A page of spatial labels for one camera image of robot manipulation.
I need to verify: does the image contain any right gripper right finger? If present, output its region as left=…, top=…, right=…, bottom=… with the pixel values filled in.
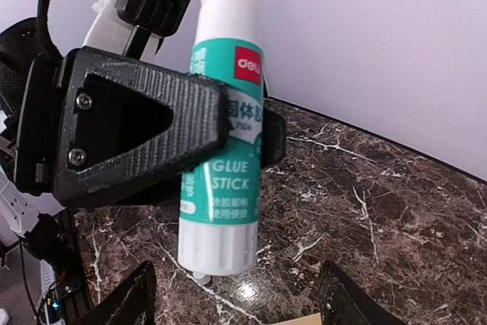
left=318, top=260, right=392, bottom=324

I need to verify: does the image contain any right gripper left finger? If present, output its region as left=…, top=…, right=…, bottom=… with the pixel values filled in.
left=74, top=261, right=157, bottom=325

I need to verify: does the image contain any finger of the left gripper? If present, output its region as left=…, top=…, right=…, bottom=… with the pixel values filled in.
left=53, top=46, right=228, bottom=207
left=261, top=107, right=287, bottom=169

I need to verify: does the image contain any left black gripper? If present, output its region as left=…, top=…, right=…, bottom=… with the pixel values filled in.
left=14, top=53, right=76, bottom=196

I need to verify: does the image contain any brown kraft paper envelope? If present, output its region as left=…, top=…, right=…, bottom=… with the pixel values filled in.
left=282, top=313, right=322, bottom=325

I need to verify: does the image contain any white glue stick cap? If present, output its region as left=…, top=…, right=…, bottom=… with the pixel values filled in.
left=193, top=272, right=212, bottom=285

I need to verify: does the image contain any green white glue stick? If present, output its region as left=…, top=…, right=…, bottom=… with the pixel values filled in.
left=177, top=0, right=263, bottom=276

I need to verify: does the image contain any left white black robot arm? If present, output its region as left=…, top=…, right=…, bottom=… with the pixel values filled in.
left=1, top=17, right=230, bottom=209

